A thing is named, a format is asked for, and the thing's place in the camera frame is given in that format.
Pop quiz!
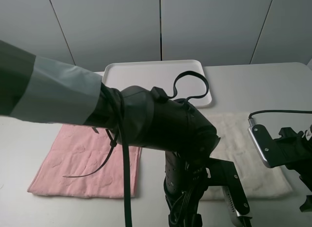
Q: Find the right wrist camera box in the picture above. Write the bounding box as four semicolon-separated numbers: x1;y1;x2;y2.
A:
248;124;284;168

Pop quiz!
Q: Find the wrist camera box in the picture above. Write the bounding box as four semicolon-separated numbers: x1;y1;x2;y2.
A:
207;158;252;227
248;124;284;168

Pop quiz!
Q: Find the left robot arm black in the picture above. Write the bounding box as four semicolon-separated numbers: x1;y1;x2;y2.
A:
0;42;219;227

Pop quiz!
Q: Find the black cable tie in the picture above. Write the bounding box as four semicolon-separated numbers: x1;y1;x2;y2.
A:
62;129;117;179

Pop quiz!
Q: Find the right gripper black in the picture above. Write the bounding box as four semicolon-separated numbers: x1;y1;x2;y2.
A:
273;127;312;213

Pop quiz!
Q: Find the cream white towel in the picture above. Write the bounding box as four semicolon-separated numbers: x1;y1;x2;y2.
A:
205;112;293;199

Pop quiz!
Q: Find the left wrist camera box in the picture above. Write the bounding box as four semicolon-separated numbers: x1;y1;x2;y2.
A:
207;158;252;227

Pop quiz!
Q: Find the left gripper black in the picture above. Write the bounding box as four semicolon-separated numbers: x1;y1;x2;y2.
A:
163;152;208;227

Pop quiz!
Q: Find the right black camera cable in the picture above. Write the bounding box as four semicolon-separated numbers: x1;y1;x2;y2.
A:
248;110;312;126

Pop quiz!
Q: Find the pink towel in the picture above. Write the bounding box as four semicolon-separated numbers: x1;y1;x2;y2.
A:
27;124;143;198

